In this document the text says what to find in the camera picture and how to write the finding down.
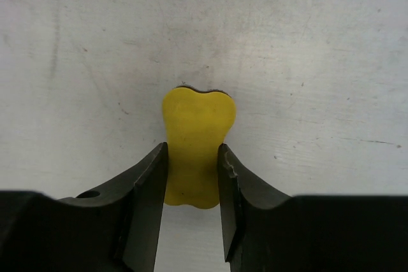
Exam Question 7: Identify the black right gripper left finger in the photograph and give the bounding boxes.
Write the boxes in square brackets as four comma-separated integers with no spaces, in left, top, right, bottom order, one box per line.
[1,143,168,271]

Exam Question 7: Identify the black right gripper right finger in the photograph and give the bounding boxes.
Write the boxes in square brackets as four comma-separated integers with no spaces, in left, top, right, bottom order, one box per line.
[217,144,407,271]

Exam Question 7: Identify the yellow bone shaped eraser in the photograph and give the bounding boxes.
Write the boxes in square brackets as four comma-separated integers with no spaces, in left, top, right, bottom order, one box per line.
[162,86,237,209]

